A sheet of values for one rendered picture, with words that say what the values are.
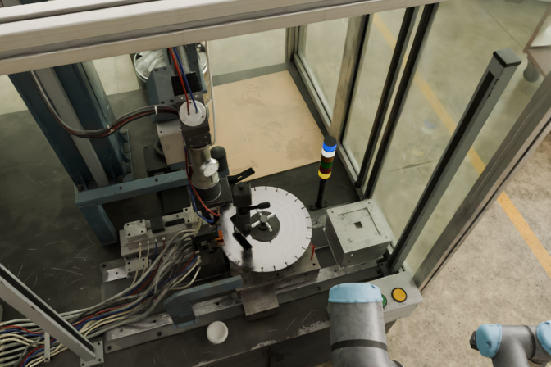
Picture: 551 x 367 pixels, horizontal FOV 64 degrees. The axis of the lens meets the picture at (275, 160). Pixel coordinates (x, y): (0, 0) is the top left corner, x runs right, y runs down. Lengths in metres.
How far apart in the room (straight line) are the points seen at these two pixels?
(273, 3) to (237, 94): 1.75
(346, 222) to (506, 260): 1.41
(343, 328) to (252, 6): 0.70
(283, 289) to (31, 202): 1.08
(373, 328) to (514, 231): 2.08
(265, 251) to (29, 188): 1.07
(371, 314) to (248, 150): 1.16
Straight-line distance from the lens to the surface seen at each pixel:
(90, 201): 1.60
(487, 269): 2.79
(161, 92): 1.15
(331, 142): 1.50
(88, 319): 1.73
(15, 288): 1.17
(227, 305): 1.64
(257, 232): 1.52
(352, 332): 0.97
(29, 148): 2.25
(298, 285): 1.66
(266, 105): 2.16
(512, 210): 3.06
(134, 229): 1.67
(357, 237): 1.61
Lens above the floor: 2.30
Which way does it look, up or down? 53 degrees down
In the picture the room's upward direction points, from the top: 1 degrees clockwise
